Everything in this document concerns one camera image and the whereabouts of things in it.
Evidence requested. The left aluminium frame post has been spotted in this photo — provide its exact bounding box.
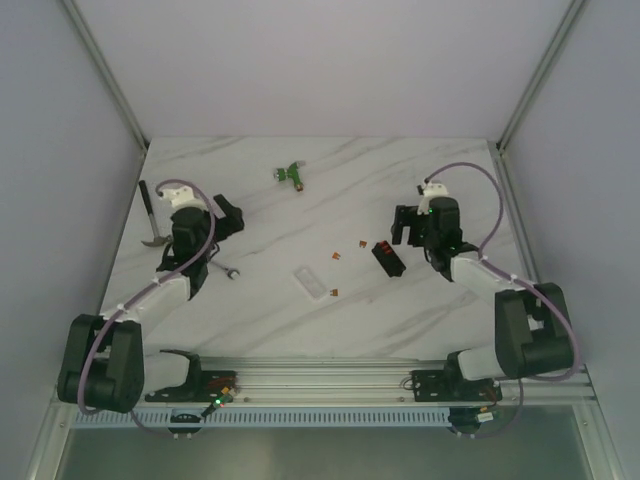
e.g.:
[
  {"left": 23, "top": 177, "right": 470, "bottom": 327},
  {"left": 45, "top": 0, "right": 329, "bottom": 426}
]
[{"left": 60, "top": 0, "right": 150, "bottom": 151}]

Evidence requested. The aluminium frame post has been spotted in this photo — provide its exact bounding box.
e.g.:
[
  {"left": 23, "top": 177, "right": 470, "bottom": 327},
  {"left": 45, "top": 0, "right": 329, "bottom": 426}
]
[
  {"left": 60, "top": 0, "right": 150, "bottom": 151},
  {"left": 495, "top": 0, "right": 587, "bottom": 151}
]

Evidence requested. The right aluminium frame post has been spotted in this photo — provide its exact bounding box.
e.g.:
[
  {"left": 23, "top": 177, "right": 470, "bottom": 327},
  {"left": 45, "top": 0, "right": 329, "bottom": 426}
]
[{"left": 495, "top": 0, "right": 587, "bottom": 151}]

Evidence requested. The silver open-end wrench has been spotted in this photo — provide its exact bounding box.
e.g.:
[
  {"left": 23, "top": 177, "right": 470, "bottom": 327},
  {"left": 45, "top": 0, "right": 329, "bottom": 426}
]
[{"left": 209, "top": 259, "right": 240, "bottom": 280}]

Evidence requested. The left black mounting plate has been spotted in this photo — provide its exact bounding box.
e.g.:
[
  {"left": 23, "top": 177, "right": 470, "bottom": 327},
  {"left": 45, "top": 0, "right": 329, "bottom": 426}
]
[{"left": 144, "top": 370, "right": 237, "bottom": 403}]

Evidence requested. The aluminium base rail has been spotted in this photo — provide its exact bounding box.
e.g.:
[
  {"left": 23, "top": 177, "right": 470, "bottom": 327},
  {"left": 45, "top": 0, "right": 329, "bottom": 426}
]
[{"left": 202, "top": 357, "right": 596, "bottom": 407}]

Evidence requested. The claw hammer black handle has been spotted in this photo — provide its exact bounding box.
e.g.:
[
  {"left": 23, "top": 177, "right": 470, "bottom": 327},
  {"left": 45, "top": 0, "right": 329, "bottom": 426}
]
[{"left": 138, "top": 180, "right": 172, "bottom": 248}]

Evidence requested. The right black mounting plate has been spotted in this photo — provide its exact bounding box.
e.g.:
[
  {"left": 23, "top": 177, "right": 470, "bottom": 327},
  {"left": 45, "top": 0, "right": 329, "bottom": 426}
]
[{"left": 410, "top": 370, "right": 503, "bottom": 403}]

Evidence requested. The clear plastic fuse box cover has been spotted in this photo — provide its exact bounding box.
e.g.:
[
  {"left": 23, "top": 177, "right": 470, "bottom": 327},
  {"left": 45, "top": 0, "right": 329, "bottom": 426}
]
[{"left": 293, "top": 266, "right": 328, "bottom": 300}]

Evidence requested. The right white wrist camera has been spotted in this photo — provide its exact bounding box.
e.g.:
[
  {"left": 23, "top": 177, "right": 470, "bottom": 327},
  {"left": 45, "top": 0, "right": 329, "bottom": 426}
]
[{"left": 417, "top": 180, "right": 449, "bottom": 215}]

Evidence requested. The white slotted cable duct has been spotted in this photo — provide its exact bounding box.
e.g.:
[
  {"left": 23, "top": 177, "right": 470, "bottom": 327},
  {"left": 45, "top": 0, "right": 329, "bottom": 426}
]
[{"left": 72, "top": 406, "right": 457, "bottom": 429}]

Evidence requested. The black mounting plate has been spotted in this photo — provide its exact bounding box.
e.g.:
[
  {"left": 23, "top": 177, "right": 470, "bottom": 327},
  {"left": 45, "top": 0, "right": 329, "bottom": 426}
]
[
  {"left": 144, "top": 370, "right": 237, "bottom": 403},
  {"left": 410, "top": 370, "right": 503, "bottom": 403}
]

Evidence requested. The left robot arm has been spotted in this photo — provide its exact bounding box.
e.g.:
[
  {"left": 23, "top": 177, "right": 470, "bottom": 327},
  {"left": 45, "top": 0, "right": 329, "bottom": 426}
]
[{"left": 57, "top": 195, "right": 245, "bottom": 413}]

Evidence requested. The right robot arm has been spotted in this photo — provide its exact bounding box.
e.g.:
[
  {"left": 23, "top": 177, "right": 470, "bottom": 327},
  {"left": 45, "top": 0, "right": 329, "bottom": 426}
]
[{"left": 391, "top": 196, "right": 576, "bottom": 399}]

